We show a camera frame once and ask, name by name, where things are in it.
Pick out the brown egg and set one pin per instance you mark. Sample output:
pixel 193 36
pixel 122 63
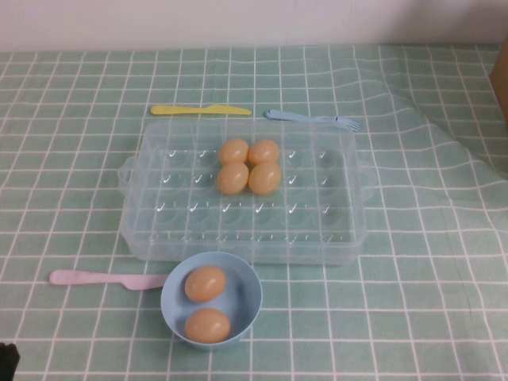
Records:
pixel 233 178
pixel 207 325
pixel 205 283
pixel 265 178
pixel 234 151
pixel 264 151

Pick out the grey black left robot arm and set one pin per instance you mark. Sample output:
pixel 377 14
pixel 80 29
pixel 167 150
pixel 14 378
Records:
pixel 8 363

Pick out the transparent plastic egg box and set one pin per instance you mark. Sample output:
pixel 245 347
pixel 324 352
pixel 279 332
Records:
pixel 178 222

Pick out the brown cardboard box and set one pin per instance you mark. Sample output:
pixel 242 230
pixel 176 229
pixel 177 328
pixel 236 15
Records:
pixel 501 87

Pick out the light blue plastic fork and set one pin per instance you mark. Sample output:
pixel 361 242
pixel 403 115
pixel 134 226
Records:
pixel 293 116

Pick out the light blue round bowl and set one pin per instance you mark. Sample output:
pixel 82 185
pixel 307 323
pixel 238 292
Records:
pixel 248 291

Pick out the yellow plastic knife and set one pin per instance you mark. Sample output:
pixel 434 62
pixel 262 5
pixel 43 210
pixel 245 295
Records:
pixel 178 110

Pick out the green checked tablecloth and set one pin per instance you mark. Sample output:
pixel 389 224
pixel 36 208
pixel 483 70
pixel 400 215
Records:
pixel 397 317

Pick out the pink plastic knife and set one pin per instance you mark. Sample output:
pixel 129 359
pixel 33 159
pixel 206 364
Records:
pixel 79 276

